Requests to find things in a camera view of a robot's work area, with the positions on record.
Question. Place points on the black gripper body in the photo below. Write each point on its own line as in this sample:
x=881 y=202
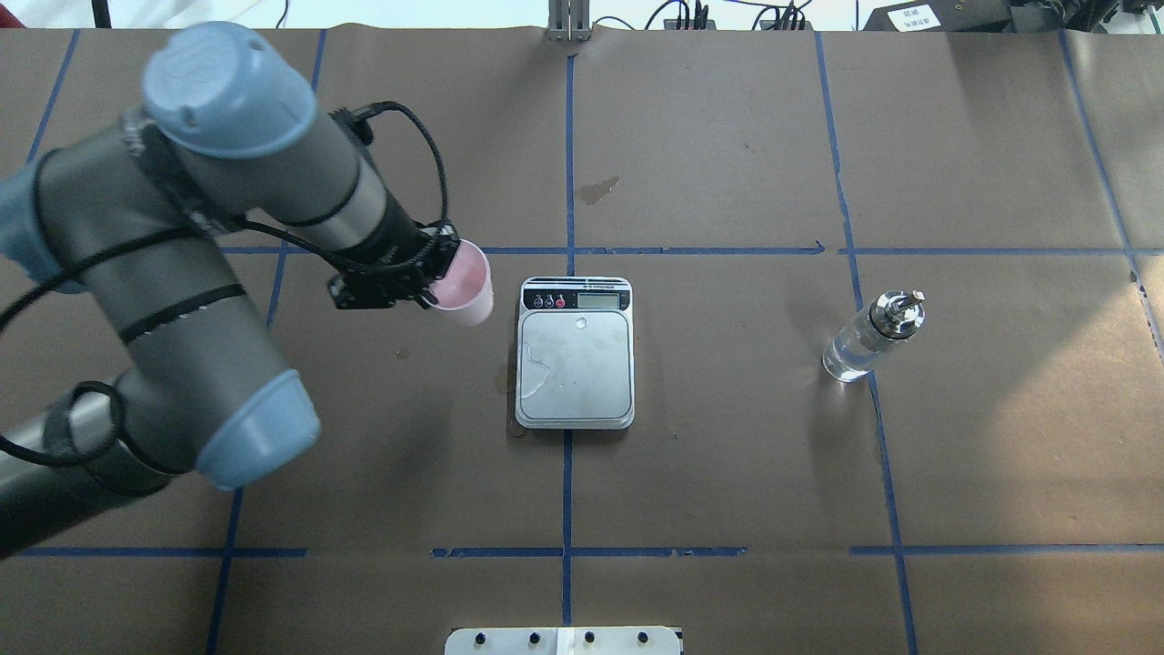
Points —
x=401 y=235

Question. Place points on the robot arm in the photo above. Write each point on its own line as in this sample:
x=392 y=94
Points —
x=228 y=136

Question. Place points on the glass sauce dispenser bottle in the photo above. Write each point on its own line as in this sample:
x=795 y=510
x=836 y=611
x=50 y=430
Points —
x=888 y=322

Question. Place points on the white pedestal column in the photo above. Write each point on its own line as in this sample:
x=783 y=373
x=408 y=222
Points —
x=647 y=639

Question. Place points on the aluminium frame post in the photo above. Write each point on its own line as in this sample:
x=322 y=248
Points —
x=569 y=21

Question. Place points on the digital kitchen scale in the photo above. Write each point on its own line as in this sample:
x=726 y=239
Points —
x=575 y=367

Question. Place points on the pink plastic cup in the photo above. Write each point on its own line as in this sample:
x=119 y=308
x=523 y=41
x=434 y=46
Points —
x=465 y=294

